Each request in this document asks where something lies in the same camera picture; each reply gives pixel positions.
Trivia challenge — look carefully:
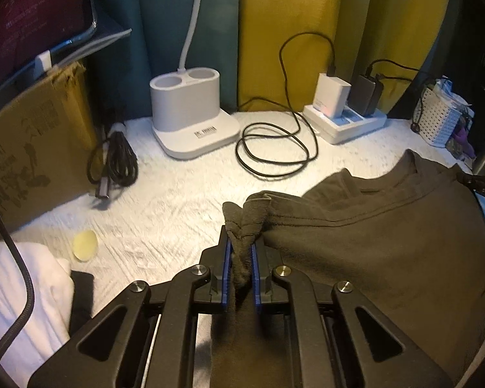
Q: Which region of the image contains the white cloth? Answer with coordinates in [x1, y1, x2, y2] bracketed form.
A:
[0, 240, 75, 376]

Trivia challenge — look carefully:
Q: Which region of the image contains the white plastic basket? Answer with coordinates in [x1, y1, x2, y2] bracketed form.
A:
[412, 84, 475, 148]

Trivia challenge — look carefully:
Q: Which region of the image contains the black braided cable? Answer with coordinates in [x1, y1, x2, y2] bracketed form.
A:
[0, 180, 36, 358]

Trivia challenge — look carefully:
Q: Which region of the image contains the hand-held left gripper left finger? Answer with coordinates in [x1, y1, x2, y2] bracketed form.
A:
[27, 224, 232, 388]

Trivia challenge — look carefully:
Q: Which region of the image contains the round yellow sticker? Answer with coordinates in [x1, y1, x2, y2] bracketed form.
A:
[73, 230, 100, 262]

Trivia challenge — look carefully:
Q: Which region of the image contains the teal curtain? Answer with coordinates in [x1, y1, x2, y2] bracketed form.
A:
[81, 0, 243, 124]

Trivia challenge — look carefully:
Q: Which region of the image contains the white power strip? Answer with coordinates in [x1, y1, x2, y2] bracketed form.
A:
[303, 103, 388, 145]

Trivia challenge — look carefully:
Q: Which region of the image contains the bundled black cable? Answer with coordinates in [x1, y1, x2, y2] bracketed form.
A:
[86, 123, 140, 203]

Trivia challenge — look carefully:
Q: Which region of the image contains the blue white packet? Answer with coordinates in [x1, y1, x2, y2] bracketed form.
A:
[434, 78, 471, 110]

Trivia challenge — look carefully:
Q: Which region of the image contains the purple toy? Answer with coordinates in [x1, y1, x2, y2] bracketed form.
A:
[448, 109, 475, 158]

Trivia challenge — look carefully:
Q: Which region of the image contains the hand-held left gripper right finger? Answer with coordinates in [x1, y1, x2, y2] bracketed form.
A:
[251, 238, 455, 388]

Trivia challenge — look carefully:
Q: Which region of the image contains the brown t-shirt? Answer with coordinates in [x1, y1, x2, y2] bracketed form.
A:
[210, 149, 485, 388]

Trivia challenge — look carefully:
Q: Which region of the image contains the white charger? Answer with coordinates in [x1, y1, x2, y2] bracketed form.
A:
[314, 73, 352, 117]

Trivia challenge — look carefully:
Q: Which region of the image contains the cardboard box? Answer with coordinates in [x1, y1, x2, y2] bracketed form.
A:
[0, 60, 100, 233]

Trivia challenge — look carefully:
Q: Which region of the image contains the tablet with red screen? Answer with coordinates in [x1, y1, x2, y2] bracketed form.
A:
[0, 0, 95, 98]

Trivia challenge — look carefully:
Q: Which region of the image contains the black charger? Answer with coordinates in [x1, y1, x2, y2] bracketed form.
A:
[349, 73, 384, 117]

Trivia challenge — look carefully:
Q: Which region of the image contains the white textured cover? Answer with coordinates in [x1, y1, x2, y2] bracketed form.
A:
[0, 107, 485, 320]

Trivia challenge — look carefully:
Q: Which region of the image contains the black cloth strip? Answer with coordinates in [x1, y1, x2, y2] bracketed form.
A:
[70, 270, 94, 334]

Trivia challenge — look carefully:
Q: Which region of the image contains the white desk lamp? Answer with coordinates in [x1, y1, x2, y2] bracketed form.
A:
[149, 0, 241, 159]

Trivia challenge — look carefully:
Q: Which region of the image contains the black coiled charger cable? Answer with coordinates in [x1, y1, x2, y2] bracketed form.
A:
[235, 32, 338, 178]

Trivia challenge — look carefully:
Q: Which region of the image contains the yellow curtain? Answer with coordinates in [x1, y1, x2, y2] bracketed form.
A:
[236, 0, 455, 118]

